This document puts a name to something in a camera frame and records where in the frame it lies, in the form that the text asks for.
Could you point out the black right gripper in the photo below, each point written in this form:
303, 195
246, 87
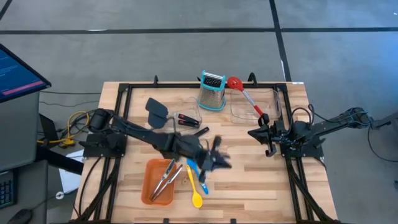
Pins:
276, 135

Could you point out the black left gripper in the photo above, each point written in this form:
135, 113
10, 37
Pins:
206, 157

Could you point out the blue plastic spoon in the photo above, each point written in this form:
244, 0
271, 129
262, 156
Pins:
204, 188

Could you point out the wooden slotted spatula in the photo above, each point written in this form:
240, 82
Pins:
185, 180

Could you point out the yellow plastic spoon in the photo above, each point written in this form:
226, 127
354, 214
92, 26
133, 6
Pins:
197, 200

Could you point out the silver metal utensil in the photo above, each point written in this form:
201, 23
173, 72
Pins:
172, 177
169, 168

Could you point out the clear plastic bin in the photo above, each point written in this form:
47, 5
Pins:
242, 105
192, 107

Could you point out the orange plastic bin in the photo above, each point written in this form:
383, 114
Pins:
149, 186

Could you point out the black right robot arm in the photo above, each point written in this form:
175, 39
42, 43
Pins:
326, 127

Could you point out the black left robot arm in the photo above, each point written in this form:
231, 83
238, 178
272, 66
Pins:
146, 135

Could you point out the teal steel box grater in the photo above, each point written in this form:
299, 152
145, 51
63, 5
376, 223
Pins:
211, 96

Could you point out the grey stand foot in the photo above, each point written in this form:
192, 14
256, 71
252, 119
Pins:
385, 121

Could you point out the white paper sheet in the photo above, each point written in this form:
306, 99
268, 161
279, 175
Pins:
70, 177

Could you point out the grey cabinet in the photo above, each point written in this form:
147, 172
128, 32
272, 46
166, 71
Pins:
18, 130

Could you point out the black computer mouse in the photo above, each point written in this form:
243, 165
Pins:
20, 216

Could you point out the black keyboard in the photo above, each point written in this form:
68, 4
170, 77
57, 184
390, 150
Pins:
6, 189

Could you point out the computer monitor blue screen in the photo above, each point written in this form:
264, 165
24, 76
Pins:
18, 74

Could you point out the black metal table frame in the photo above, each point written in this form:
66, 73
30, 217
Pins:
180, 85

